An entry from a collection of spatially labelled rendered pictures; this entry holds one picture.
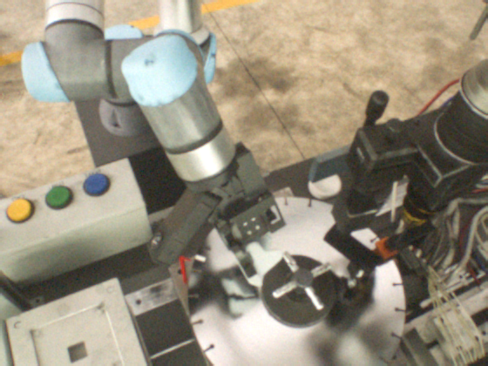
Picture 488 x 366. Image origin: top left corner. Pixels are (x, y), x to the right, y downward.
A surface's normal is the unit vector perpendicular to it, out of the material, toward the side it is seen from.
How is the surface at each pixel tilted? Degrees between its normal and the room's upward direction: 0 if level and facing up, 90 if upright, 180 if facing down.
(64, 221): 0
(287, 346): 0
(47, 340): 0
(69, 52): 20
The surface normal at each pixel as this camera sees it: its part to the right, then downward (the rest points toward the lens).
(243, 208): -0.36, -0.76
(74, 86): 0.12, 0.66
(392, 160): 0.27, 0.82
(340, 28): 0.05, -0.54
